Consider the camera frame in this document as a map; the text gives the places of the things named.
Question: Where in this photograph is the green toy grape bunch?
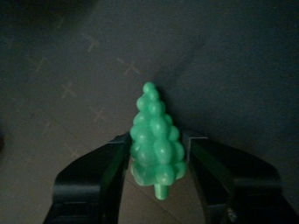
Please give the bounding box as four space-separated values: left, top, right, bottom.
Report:
128 81 188 201

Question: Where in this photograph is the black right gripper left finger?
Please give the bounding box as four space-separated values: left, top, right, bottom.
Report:
42 131 134 224

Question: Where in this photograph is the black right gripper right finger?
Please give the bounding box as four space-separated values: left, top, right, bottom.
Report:
182 129 299 224

